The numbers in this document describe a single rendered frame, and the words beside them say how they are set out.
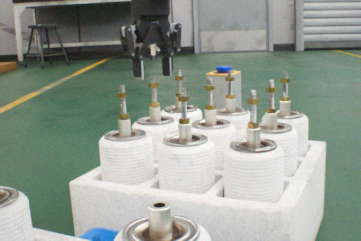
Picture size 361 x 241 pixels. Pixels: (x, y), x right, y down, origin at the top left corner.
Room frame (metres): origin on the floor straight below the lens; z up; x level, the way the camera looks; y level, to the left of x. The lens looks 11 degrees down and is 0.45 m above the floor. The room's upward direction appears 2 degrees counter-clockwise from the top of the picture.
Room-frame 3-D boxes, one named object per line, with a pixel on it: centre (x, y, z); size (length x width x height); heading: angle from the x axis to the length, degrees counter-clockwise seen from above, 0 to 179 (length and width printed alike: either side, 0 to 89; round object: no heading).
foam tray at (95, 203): (0.85, -0.04, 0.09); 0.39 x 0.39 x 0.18; 66
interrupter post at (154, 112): (0.90, 0.07, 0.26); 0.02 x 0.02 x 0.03
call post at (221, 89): (1.15, -0.09, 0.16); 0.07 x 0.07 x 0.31; 66
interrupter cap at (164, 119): (0.90, 0.07, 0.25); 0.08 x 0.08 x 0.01
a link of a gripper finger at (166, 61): (0.92, 0.04, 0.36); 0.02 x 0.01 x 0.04; 43
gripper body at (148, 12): (0.90, 0.07, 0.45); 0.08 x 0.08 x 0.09
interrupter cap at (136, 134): (0.79, 0.12, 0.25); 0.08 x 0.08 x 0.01
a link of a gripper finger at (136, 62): (0.87, 0.10, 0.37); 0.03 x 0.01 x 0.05; 133
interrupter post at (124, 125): (0.79, 0.12, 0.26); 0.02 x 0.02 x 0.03
